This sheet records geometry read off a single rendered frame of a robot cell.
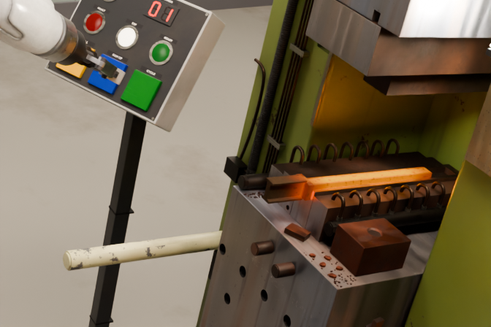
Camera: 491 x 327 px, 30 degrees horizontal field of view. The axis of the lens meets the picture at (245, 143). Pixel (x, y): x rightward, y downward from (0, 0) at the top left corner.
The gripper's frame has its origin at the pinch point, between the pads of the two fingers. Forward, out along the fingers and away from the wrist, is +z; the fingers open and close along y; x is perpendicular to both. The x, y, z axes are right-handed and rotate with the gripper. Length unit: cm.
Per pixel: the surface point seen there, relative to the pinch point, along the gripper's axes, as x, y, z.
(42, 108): -19, -150, 182
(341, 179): 2, 50, 16
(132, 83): 0.5, -2.4, 12.5
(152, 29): 13.5, -4.8, 13.3
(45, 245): -59, -69, 113
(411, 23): 29, 59, -13
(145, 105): -2.7, 3.1, 12.5
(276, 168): -2.2, 37.0, 14.7
